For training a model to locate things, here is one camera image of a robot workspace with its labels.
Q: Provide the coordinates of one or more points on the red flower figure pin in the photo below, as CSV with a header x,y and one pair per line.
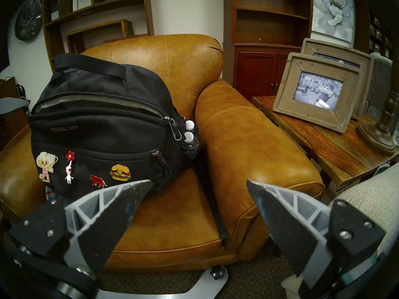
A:
x,y
69,167

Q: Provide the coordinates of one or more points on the small white capped bottle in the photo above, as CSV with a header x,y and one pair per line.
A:
x,y
188,137
189,125

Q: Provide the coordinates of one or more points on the red animal enamel pin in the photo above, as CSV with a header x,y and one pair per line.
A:
x,y
98,181

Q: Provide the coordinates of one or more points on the beige fabric sofa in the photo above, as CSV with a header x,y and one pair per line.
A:
x,y
374,198

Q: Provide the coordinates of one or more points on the plant in white pot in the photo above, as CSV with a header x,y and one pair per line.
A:
x,y
55,15

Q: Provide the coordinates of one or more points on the round black wall clock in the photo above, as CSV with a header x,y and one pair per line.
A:
x,y
28,19

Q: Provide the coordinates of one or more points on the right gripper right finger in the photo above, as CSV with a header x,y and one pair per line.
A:
x,y
296,226

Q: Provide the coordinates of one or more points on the cherry wood hutch bookcase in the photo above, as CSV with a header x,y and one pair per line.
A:
x,y
258,71

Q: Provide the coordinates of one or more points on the small weathered wooden photo frame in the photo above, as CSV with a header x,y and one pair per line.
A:
x,y
286,96

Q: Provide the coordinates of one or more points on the tan leather armchair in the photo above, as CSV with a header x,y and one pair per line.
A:
x,y
249,145

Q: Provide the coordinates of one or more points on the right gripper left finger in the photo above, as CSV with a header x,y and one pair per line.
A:
x,y
103,214

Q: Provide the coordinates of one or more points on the large weathered wooden photo frame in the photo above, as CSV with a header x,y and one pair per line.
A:
x,y
364,61

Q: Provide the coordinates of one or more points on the geometric wooden wall shelf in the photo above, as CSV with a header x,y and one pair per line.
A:
x,y
93,8

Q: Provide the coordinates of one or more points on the burger enamel pin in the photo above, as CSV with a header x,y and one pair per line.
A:
x,y
120,173

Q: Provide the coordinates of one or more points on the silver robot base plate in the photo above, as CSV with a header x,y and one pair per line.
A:
x,y
199,286

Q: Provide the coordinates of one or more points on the cartoon girl enamel pin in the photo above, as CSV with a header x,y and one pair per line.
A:
x,y
45,166

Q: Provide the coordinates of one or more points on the rustic wooden side table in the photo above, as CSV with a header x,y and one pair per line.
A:
x,y
336,152

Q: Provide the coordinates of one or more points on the grey upholstered chair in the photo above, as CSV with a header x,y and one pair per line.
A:
x,y
382,80

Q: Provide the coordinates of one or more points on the white flower painting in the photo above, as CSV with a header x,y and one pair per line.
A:
x,y
333,11

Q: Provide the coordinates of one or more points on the low cherry wood cabinet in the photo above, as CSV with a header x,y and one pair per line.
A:
x,y
7,89

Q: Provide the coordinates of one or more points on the black zipper bag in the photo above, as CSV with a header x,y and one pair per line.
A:
x,y
103,133

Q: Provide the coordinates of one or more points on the black base knob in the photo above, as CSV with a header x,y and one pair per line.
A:
x,y
217,272

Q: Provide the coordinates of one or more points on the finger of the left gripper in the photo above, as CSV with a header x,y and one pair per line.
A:
x,y
12,106

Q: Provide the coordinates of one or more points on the turned wooden lamp base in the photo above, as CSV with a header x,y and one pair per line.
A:
x,y
377,136

